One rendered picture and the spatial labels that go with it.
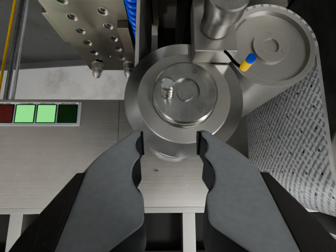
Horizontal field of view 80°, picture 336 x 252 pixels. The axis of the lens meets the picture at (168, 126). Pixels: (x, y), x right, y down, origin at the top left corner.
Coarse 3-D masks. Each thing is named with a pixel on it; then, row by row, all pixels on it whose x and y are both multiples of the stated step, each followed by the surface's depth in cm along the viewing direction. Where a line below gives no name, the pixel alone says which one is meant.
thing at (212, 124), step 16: (160, 64) 26; (208, 64) 26; (144, 80) 25; (224, 80) 25; (144, 96) 25; (224, 96) 25; (144, 112) 24; (224, 112) 24; (160, 128) 24; (176, 128) 24; (192, 128) 24; (208, 128) 24
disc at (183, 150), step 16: (160, 48) 26; (176, 48) 26; (144, 64) 26; (224, 64) 26; (128, 80) 25; (128, 96) 25; (240, 96) 25; (128, 112) 24; (240, 112) 25; (144, 128) 24; (224, 128) 24; (160, 144) 24; (176, 144) 24; (192, 144) 24
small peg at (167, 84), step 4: (164, 80) 20; (168, 80) 20; (172, 80) 20; (164, 84) 20; (168, 84) 20; (172, 84) 20; (164, 88) 20; (168, 88) 20; (172, 88) 20; (164, 92) 21; (168, 92) 21; (172, 92) 22; (164, 96) 22; (168, 96) 22
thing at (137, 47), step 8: (136, 0) 28; (144, 0) 35; (136, 8) 28; (144, 8) 35; (136, 16) 28; (144, 16) 35; (136, 24) 27; (144, 24) 35; (136, 32) 27; (144, 32) 35; (136, 40) 27; (144, 40) 35; (136, 48) 27; (144, 48) 35; (136, 56) 27; (144, 56) 35; (136, 64) 26
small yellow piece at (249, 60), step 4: (224, 52) 23; (228, 52) 23; (228, 56) 23; (248, 56) 19; (252, 56) 19; (232, 60) 22; (244, 60) 20; (248, 60) 20; (252, 60) 19; (236, 64) 22; (240, 64) 21; (244, 64) 20; (248, 64) 20; (240, 68) 21; (244, 68) 21
